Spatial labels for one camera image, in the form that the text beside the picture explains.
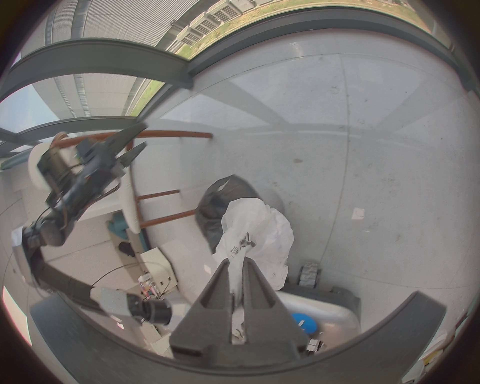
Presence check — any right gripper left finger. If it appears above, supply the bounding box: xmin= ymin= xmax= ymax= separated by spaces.
xmin=170 ymin=260 xmax=233 ymax=353

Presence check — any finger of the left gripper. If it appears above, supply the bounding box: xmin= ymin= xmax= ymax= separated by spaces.
xmin=119 ymin=142 xmax=148 ymax=171
xmin=100 ymin=122 xmax=148 ymax=156

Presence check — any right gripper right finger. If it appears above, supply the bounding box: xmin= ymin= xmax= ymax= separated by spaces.
xmin=242 ymin=259 xmax=309 ymax=349

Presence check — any white plastic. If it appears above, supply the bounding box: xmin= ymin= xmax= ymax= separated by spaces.
xmin=212 ymin=197 xmax=295 ymax=323

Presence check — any black plastic bag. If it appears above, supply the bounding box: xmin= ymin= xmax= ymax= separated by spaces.
xmin=196 ymin=174 xmax=263 ymax=256

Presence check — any white chair with wooden legs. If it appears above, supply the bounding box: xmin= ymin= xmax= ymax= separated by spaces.
xmin=28 ymin=129 xmax=213 ymax=235

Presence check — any window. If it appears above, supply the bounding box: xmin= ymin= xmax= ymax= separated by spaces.
xmin=0 ymin=0 xmax=479 ymax=167

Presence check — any pale cardboard box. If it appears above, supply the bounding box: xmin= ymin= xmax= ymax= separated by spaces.
xmin=139 ymin=249 xmax=179 ymax=297

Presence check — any blue-green curtain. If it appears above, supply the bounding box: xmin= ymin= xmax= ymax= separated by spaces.
xmin=1 ymin=155 xmax=34 ymax=170

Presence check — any black cable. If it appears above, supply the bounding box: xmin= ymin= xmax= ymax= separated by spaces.
xmin=91 ymin=260 xmax=174 ymax=290

